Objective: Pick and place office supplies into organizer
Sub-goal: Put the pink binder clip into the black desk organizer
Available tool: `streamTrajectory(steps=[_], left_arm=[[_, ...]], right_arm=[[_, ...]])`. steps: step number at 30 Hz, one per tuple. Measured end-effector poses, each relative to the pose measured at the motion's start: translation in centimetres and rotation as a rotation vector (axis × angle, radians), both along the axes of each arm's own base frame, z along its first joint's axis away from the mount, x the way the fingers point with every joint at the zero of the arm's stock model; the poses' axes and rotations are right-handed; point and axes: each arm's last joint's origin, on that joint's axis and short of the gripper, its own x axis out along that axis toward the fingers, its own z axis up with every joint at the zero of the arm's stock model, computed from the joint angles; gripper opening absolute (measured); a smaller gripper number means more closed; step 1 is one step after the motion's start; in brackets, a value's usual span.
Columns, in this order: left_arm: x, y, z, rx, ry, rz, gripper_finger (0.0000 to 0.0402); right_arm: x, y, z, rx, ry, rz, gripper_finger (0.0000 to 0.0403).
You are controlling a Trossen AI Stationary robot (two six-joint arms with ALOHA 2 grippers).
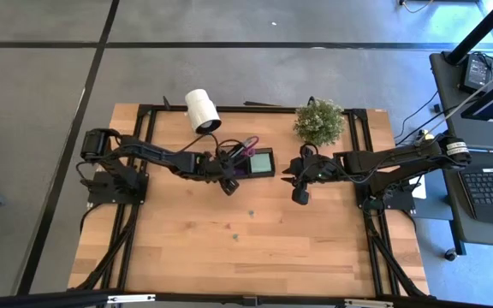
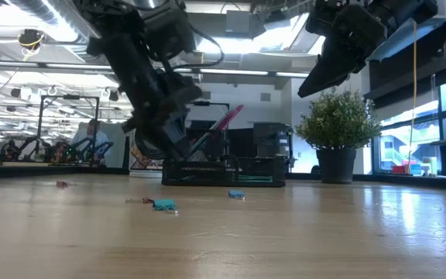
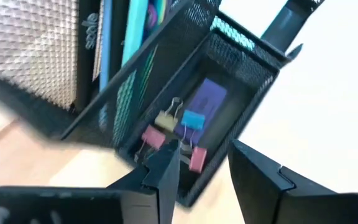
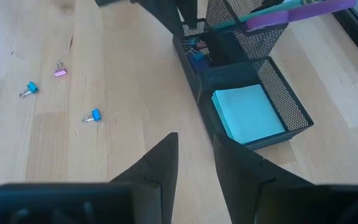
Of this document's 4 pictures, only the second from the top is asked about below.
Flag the thin black rectangular stand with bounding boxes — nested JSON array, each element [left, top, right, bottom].
[[187, 100, 231, 156]]

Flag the pale green partition panel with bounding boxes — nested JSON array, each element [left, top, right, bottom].
[[77, 120, 128, 168]]

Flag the black aluminium table frame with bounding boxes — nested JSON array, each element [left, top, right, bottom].
[[0, 164, 446, 191]]

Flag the green potted plant black pot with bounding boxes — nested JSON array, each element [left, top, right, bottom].
[[294, 85, 383, 185]]

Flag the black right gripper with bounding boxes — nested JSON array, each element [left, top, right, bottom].
[[297, 0, 387, 98]]

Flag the teal binder clip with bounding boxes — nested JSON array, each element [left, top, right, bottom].
[[152, 198, 178, 214]]

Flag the green sticky note pad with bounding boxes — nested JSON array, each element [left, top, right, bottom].
[[238, 174, 275, 184]]

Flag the purple pink handled scissors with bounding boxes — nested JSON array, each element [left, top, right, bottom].
[[191, 104, 245, 156]]

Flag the black mesh desk organizer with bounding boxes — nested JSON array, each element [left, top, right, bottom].
[[160, 127, 286, 188]]

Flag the black rack frame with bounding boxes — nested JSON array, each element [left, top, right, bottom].
[[38, 94, 101, 166]]

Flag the black equipment box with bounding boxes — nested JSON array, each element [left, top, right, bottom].
[[252, 122, 294, 158]]

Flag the black camera with yellow cable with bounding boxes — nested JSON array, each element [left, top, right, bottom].
[[17, 28, 46, 51]]

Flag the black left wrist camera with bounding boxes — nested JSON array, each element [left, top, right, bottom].
[[160, 73, 204, 115]]

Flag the colourful patterned board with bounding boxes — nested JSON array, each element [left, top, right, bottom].
[[129, 131, 162, 171]]

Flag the thin yellow cord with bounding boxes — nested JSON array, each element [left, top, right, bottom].
[[407, 21, 418, 175]]

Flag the person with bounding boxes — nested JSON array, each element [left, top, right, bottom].
[[70, 119, 112, 164]]

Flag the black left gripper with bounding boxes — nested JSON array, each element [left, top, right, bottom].
[[120, 61, 194, 160]]

